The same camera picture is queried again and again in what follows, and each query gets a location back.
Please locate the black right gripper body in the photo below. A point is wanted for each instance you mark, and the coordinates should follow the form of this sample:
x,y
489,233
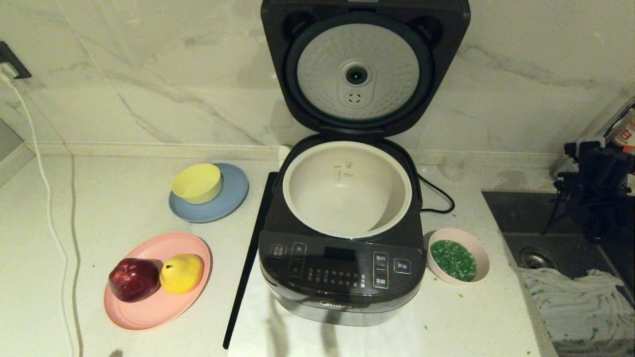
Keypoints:
x,y
607,173

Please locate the black rice cooker lid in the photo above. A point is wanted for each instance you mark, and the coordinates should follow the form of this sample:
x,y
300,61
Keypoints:
x,y
357,29

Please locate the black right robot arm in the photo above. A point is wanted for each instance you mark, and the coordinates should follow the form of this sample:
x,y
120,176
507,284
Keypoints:
x,y
620,218

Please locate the pink bowl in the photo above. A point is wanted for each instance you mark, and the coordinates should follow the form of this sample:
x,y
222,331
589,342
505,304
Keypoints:
x,y
482,258

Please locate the white inner pot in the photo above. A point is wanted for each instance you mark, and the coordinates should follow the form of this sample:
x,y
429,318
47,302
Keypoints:
x,y
347,198

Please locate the black rice cooker body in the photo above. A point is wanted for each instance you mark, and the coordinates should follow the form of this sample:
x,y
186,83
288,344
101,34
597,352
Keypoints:
x,y
342,292

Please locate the yellow bowl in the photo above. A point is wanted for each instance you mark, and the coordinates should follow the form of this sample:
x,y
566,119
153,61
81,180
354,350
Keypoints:
x,y
198,183

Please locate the orange red bottle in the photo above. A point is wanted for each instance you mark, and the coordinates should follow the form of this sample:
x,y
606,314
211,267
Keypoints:
x,y
627,136

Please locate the chrome faucet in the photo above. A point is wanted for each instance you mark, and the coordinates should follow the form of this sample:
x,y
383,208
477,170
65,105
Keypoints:
x,y
615,119

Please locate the dark steel sink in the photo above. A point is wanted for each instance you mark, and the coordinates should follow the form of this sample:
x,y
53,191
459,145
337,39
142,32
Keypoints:
x,y
521,218

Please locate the grey rag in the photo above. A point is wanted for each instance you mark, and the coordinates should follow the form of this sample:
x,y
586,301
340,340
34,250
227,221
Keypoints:
x,y
580,307

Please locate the green chopped bits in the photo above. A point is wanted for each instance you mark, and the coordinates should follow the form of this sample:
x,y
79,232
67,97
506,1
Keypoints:
x,y
452,261

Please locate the blue plate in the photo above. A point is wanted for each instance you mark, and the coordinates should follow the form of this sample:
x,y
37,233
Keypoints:
x,y
230,201

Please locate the yellow pear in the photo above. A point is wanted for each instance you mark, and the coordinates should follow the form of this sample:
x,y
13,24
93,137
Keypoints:
x,y
181,274

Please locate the pink plate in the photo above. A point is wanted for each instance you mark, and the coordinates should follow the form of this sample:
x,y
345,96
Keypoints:
x,y
158,312

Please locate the red apple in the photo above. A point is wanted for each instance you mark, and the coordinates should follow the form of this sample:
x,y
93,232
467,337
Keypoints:
x,y
134,280

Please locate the white plug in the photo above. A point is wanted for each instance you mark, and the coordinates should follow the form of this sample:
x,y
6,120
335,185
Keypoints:
x,y
7,74

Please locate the black wall socket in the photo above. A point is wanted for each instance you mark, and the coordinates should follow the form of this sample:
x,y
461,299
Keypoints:
x,y
12,57

